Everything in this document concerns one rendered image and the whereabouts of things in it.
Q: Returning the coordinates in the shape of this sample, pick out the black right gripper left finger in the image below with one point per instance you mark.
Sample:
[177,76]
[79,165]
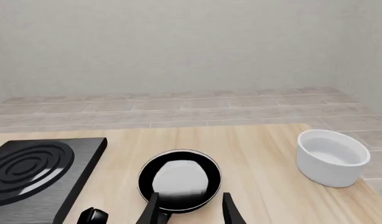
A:
[150,211]

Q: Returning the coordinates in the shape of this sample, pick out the round black stove knob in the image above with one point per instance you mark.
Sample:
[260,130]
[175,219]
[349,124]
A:
[93,215]

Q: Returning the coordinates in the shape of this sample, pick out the flat black stove plate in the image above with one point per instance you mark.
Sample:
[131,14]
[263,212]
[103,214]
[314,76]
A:
[38,163]

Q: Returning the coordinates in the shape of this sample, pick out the black frying pan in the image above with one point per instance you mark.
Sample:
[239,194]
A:
[181,161]

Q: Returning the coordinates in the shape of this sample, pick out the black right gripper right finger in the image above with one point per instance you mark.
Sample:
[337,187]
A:
[231,211]

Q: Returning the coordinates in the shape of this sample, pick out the white round bowl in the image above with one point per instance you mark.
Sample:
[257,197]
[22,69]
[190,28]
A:
[332,158]

